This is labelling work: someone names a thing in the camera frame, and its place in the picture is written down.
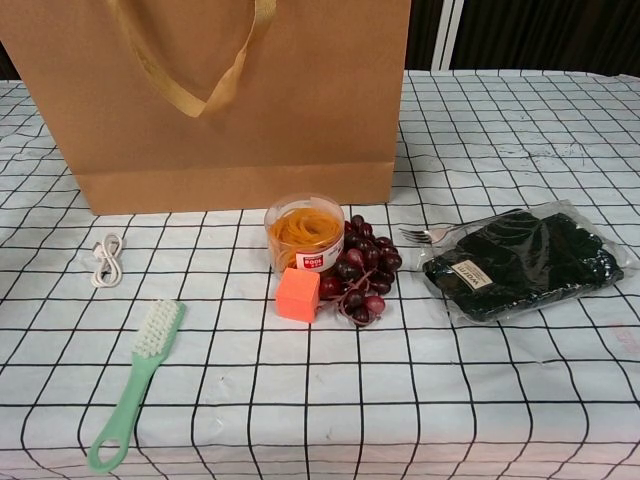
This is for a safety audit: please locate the black item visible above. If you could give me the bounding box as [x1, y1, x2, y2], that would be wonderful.
[412, 199, 627, 326]

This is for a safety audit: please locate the orange cube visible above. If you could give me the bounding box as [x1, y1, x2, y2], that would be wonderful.
[275, 266, 322, 322]

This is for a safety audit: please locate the white partition frame post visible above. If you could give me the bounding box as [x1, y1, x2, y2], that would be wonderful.
[431, 0, 464, 72]

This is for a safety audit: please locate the checked white tablecloth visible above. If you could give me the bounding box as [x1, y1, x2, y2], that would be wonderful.
[0, 69, 640, 480]

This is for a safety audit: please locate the metal fork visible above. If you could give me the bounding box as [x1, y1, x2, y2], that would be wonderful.
[398, 222, 469, 248]

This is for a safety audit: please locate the dark red grape bunch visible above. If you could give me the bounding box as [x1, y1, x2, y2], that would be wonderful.
[317, 214, 404, 328]

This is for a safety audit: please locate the white USB cable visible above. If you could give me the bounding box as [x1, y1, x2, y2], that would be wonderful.
[91, 233, 128, 289]

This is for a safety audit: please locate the green scrub brush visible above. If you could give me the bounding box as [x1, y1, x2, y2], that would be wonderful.
[87, 298, 188, 474]

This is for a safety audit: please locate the clear jar of rubber bands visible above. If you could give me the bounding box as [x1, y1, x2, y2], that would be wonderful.
[263, 196, 347, 276]

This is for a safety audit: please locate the brown paper bag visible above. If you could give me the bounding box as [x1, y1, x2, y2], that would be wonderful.
[0, 0, 413, 217]

